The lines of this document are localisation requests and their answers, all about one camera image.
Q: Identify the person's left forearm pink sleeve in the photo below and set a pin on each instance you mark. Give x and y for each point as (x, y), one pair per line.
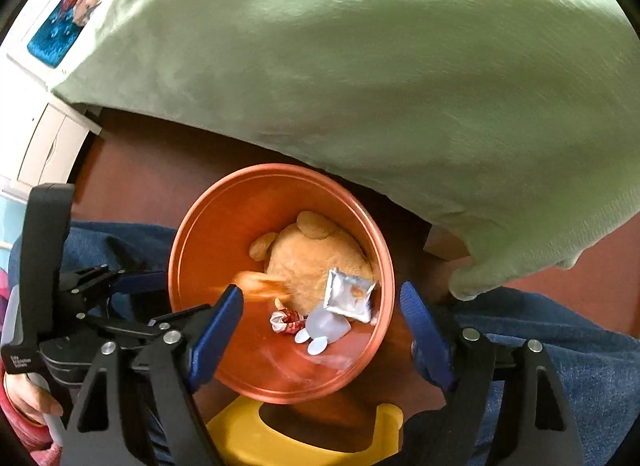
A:
(35, 448)

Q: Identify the clear plastic piece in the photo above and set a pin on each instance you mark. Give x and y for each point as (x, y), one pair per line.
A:
(327, 323)

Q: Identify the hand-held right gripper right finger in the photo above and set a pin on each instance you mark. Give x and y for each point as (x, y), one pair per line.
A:
(425, 336)

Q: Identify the person's left hand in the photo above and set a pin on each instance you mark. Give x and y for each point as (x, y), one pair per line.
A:
(27, 396)

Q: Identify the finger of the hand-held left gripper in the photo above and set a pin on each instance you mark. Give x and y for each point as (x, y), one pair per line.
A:
(142, 282)
(125, 328)

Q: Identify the cartoon wall poster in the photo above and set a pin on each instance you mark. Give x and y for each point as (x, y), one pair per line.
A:
(7, 226)

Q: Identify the white round cap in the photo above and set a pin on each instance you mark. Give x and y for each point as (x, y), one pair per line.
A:
(317, 346)
(301, 336)

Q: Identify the silver foil packet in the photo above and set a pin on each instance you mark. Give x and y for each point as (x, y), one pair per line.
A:
(345, 296)

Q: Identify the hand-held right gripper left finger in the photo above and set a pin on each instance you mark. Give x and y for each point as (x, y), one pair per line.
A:
(220, 333)

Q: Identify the red white candy wrapper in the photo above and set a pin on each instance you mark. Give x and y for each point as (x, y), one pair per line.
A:
(285, 321)

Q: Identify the orange plastic bowl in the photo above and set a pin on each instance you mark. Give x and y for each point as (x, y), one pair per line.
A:
(220, 226)

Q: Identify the yellow plastic stool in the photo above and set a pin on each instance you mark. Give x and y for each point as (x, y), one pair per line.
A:
(240, 438)

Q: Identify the white headboard with blue print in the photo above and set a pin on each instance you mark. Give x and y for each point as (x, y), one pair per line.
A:
(50, 40)

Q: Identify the tan plush toy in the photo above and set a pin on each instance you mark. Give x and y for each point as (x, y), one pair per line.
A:
(305, 266)

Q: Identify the bed with green sheet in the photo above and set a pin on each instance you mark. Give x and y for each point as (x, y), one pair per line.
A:
(350, 70)

